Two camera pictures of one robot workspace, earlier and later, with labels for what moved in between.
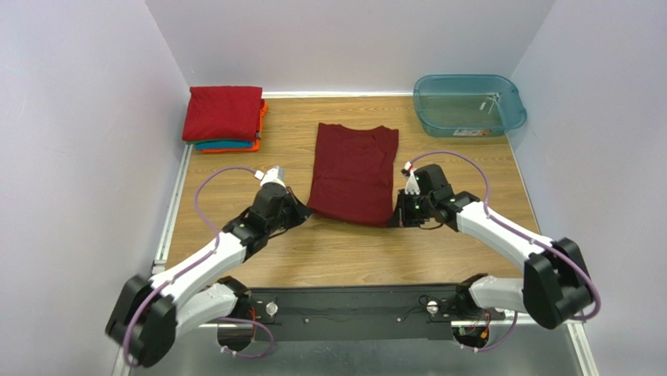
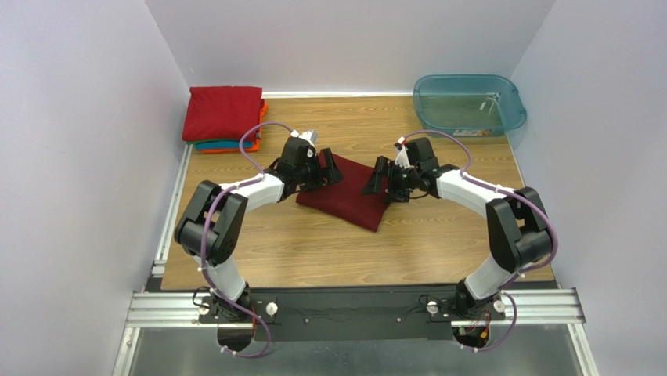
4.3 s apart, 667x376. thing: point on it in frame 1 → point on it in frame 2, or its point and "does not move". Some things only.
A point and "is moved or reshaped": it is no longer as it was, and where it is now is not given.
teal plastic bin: x=468 y=105 does not move
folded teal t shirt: x=222 y=144 does not move
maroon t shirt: x=353 y=175 is moved or reshaped
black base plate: x=356 y=312 does not move
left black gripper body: x=290 y=207 → x=322 y=170
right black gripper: x=406 y=209 → x=384 y=178
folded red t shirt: x=225 y=113 does not move
